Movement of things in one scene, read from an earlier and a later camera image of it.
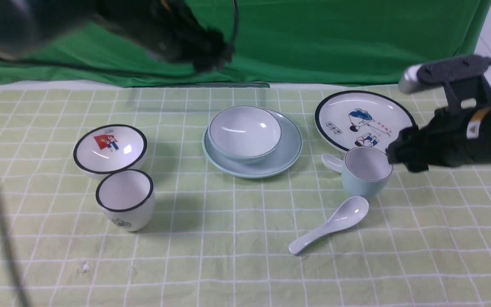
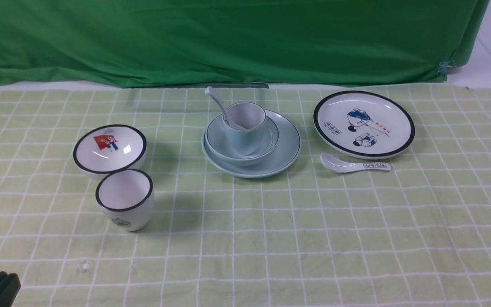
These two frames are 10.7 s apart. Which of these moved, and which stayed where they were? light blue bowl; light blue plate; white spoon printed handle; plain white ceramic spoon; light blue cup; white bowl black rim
Moved: plain white ceramic spoon; light blue cup
Stayed: white bowl black rim; white spoon printed handle; light blue plate; light blue bowl
